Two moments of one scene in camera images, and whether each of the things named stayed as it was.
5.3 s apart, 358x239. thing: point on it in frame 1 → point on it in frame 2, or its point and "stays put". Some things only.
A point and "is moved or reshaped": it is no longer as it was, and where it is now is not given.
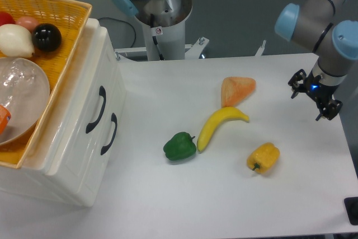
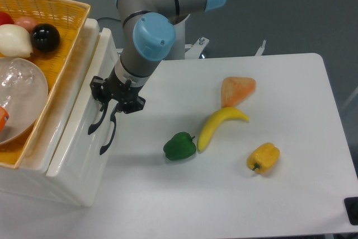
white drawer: [92, 85] is moved or reshaped
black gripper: [320, 93] → [118, 91]
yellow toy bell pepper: [264, 158] stays put
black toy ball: [46, 37] stays put
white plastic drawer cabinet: [74, 143] stays put
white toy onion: [15, 41] stays put
